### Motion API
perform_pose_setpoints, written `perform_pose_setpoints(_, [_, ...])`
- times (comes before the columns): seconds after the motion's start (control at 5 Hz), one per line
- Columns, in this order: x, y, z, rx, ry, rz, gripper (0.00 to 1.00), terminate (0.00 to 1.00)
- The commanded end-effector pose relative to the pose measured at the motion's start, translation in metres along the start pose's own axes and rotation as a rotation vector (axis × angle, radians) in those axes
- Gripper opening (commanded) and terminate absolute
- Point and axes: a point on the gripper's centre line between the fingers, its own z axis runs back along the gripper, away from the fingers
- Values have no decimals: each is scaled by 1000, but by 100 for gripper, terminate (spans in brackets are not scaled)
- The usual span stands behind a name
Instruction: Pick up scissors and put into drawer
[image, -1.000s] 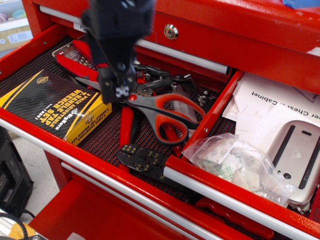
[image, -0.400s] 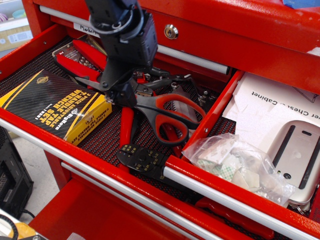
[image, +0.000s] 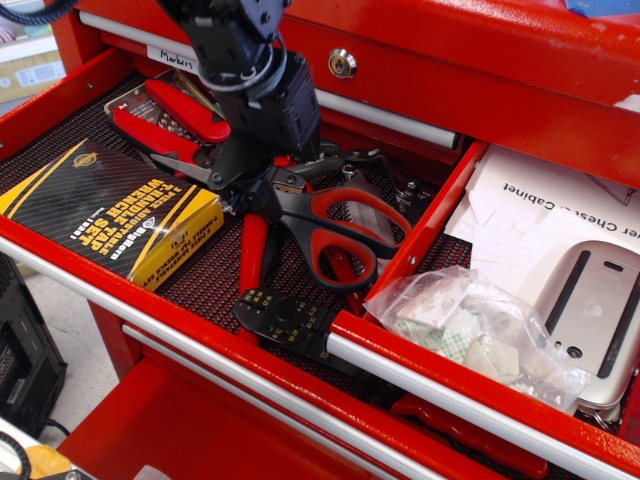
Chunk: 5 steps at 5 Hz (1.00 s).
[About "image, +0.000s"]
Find silver cabinet key lock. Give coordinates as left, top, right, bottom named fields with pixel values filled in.
left=328, top=48, right=357, bottom=79

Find silver folding utility knife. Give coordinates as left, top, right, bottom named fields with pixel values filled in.
left=341, top=164, right=395, bottom=243

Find red right open drawer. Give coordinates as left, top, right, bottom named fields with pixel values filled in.
left=327, top=140, right=640, bottom=480

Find red handled ratchet crimper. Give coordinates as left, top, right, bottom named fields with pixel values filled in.
left=110, top=78, right=307, bottom=194

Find screwdriver bit set package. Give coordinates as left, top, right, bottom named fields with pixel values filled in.
left=104, top=70, right=231, bottom=144

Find white Markers label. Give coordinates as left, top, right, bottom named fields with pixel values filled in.
left=146, top=45, right=199, bottom=74

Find yellow black tap wrench box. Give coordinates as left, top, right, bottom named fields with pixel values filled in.
left=1, top=139, right=224, bottom=291

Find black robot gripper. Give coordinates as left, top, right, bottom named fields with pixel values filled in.
left=206, top=52, right=321, bottom=223

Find red tool chest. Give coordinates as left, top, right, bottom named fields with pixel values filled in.
left=1, top=1, right=639, bottom=479

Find white cabinet manual paper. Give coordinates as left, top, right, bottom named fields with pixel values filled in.
left=445, top=146, right=639, bottom=304

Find black computer case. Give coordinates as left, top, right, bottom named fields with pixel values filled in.
left=1, top=254, right=67, bottom=437

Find red left open drawer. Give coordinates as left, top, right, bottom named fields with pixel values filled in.
left=0, top=47, right=489, bottom=411

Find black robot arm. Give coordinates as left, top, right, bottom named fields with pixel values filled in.
left=1, top=1, right=321, bottom=223

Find red lower open drawer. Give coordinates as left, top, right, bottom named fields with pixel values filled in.
left=60, top=359, right=396, bottom=479

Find silver computer mouse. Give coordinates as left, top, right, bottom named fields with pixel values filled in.
left=536, top=241, right=639, bottom=409

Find clear bag of adhesive pads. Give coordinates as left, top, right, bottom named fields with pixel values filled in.
left=365, top=266, right=591, bottom=412

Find red open drawer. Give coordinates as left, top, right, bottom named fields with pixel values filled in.
left=60, top=359, right=396, bottom=479
left=327, top=140, right=640, bottom=480
left=0, top=47, right=489, bottom=411

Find red handled wire stripper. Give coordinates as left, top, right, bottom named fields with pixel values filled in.
left=233, top=214, right=359, bottom=376

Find black metal pliers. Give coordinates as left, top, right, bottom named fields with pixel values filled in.
left=299, top=139, right=441, bottom=221

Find red and grey scissors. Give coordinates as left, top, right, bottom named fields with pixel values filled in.
left=150, top=152, right=414, bottom=295

